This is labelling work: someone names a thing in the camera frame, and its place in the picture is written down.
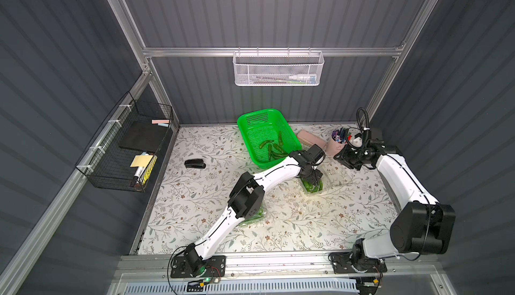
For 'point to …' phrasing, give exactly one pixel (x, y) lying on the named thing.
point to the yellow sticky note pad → (141, 160)
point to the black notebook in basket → (142, 135)
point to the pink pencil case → (310, 139)
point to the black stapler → (195, 163)
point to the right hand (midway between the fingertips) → (340, 157)
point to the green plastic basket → (269, 135)
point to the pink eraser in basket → (157, 121)
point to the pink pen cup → (336, 141)
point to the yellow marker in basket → (152, 162)
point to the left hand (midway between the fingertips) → (313, 176)
